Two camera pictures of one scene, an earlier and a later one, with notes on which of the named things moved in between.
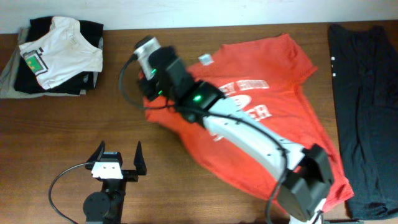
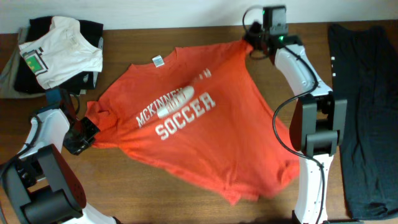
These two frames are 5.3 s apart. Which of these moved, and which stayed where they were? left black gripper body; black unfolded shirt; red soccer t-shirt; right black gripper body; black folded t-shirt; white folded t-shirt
Moved: red soccer t-shirt; right black gripper body; left black gripper body
Stayed: black unfolded shirt; white folded t-shirt; black folded t-shirt
